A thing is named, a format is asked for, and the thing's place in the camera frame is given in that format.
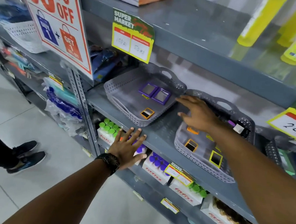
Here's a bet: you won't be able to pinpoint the person's right hand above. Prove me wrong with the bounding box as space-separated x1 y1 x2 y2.
172 94 224 135

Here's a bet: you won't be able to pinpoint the person's left hand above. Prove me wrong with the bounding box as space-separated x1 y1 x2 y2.
106 125 150 173

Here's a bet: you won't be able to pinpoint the green and yellow price tag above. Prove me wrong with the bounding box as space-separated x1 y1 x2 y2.
264 94 296 146
108 8 158 65

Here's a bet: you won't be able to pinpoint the green packaged item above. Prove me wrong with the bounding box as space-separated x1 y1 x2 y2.
275 149 296 176

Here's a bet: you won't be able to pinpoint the white box of green-capped bottles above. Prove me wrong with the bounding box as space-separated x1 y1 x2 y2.
95 117 127 148
167 177 210 208

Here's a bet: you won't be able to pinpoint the yellow framed small mirror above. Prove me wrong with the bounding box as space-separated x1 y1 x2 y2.
208 149 224 169

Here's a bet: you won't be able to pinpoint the white perforated plastic basket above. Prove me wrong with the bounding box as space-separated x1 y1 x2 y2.
0 18 51 55

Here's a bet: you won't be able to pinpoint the person's right forearm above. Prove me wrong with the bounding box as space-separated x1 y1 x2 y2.
200 119 296 224

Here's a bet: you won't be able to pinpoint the clear bagged blue goods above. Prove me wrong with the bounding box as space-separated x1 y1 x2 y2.
37 76 89 138

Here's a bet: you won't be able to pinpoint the black wristwatch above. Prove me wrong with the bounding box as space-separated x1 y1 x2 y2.
94 152 121 177

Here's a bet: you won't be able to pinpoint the white box of brown-capped bottles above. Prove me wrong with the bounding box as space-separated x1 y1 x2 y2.
199 193 251 224

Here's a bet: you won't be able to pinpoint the white framed small mirror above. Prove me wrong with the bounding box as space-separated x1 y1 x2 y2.
232 123 245 135

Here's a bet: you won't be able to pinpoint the purple framed square mirror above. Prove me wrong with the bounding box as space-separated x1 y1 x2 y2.
151 87 172 106
138 81 159 99

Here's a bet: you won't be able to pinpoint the white box of purple-capped bottles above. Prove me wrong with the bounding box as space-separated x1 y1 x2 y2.
140 151 174 186
131 140 149 167

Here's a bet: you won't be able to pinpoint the grey plastic basket tray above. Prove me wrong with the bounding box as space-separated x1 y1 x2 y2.
100 58 189 131
261 134 296 183
170 88 259 186

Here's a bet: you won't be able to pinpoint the blue plastic packets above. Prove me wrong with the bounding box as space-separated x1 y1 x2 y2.
87 44 130 86

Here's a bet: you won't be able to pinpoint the white and red sale sign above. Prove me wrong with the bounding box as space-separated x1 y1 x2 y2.
6 0 101 81

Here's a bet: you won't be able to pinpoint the grey metal shelf unit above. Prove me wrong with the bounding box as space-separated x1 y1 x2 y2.
0 0 296 224

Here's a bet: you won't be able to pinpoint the orange framed small mirror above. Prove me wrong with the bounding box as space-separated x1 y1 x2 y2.
184 138 199 153
140 107 156 121
186 126 200 136

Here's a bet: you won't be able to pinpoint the person's left forearm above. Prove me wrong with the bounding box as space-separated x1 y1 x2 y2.
2 150 115 224

